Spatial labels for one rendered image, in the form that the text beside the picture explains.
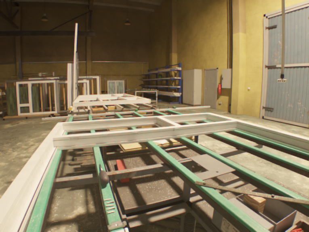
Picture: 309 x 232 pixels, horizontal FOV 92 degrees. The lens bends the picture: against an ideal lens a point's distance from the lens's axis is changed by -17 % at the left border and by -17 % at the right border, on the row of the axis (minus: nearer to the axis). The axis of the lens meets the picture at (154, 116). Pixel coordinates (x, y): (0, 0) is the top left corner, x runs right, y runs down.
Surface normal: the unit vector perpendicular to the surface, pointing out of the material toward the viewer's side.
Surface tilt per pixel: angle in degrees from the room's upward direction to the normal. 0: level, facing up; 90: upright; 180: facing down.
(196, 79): 90
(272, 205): 90
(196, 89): 90
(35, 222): 0
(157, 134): 90
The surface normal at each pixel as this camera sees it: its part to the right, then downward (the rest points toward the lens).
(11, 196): 0.00, -0.98
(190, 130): 0.35, 0.16
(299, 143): -0.94, 0.06
